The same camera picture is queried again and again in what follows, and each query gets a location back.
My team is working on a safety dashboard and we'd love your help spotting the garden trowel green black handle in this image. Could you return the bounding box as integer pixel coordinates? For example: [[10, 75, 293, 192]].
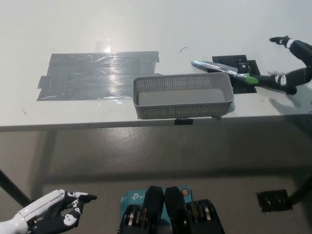
[[191, 60, 276, 89]]

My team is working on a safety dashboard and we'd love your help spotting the grey perforated plastic basket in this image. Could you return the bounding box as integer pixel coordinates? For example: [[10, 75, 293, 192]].
[[133, 72, 235, 120]]

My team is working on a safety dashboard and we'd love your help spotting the small black tape strip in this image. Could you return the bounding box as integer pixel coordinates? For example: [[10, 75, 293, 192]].
[[175, 117, 195, 126]]

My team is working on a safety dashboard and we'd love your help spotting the black metal table leg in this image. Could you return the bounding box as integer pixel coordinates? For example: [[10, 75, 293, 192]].
[[0, 168, 32, 208], [290, 176, 312, 206]]

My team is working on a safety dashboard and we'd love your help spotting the black teal robot torso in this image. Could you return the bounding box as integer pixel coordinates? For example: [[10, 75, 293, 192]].
[[118, 185, 226, 234]]

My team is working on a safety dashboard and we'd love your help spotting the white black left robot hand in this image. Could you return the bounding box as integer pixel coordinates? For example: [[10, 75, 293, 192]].
[[17, 189, 98, 232]]

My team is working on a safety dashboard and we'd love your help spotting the grey duct tape patch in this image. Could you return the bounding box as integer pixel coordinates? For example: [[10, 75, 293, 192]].
[[36, 50, 163, 102]]

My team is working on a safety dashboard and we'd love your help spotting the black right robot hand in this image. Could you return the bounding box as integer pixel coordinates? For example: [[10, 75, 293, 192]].
[[267, 35, 312, 96]]

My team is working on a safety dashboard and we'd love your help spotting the black tape patch on desk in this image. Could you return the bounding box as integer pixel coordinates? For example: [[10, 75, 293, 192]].
[[212, 55, 261, 95]]

